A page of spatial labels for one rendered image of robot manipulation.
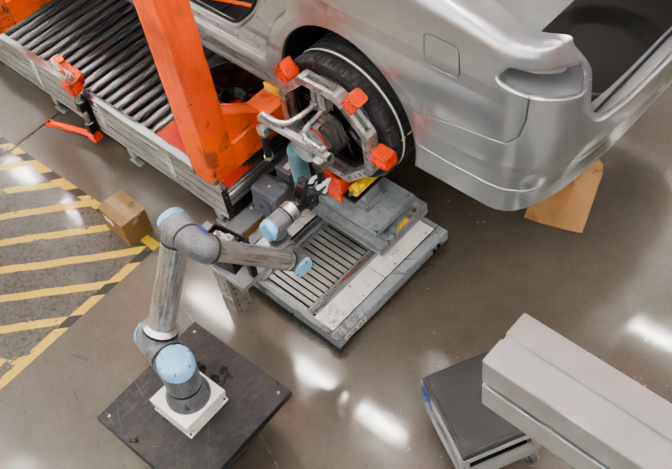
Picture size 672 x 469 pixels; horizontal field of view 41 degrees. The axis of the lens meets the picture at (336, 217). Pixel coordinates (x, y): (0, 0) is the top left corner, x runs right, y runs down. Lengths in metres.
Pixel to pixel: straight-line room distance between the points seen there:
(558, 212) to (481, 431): 1.49
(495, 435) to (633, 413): 2.74
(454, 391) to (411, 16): 1.52
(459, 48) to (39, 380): 2.61
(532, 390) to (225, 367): 3.11
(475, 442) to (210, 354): 1.23
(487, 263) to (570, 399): 3.60
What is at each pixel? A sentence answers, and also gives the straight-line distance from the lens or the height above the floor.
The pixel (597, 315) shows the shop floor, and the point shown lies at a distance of 4.45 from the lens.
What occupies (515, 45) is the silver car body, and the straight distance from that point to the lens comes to 3.20.
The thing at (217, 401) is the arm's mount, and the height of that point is 0.36.
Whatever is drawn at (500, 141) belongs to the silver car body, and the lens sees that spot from 3.50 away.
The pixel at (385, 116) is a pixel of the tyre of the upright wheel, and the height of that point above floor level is 1.02.
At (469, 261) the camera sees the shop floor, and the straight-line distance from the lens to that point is 4.58.
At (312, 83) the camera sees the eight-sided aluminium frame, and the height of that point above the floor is 1.12.
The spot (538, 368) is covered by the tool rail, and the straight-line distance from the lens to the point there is 1.01.
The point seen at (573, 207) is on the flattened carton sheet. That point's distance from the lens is 4.82.
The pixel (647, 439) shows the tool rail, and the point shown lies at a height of 2.82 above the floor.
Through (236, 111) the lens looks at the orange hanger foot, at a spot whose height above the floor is 0.78.
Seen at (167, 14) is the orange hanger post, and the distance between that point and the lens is 3.73.
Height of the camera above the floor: 3.70
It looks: 50 degrees down
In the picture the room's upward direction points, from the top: 10 degrees counter-clockwise
